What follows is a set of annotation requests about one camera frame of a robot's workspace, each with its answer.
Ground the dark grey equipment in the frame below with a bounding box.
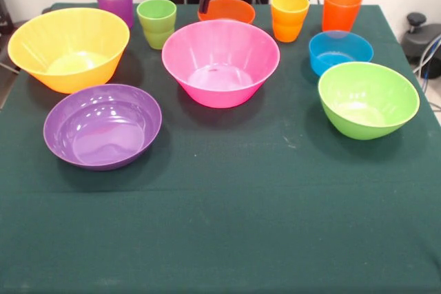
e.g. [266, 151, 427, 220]
[0, 0, 17, 39]

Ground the black clamp device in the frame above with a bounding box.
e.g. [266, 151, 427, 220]
[401, 12, 441, 65]

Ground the orange bowl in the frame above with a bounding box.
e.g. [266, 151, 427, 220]
[197, 0, 256, 25]

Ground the large yellow bowl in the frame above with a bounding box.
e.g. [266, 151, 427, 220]
[7, 7, 131, 94]

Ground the orange cup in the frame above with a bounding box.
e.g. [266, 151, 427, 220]
[322, 0, 363, 33]

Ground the purple cup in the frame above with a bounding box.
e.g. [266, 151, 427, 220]
[94, 0, 134, 30]

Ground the green bowl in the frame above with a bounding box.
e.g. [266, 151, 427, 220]
[317, 61, 420, 141]

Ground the blue bowl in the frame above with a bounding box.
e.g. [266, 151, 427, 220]
[308, 30, 374, 77]

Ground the green cup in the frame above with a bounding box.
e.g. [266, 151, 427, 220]
[136, 0, 178, 50]

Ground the yellow-orange cup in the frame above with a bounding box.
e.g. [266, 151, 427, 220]
[270, 0, 311, 43]

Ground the dark green tablecloth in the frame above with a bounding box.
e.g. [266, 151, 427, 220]
[0, 1, 441, 294]

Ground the blue-grey cable bundle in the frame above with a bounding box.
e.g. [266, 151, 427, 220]
[412, 34, 441, 80]

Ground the large pink bowl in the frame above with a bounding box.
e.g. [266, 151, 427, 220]
[161, 19, 281, 109]

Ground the purple bowl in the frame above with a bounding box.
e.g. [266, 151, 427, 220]
[43, 83, 163, 171]

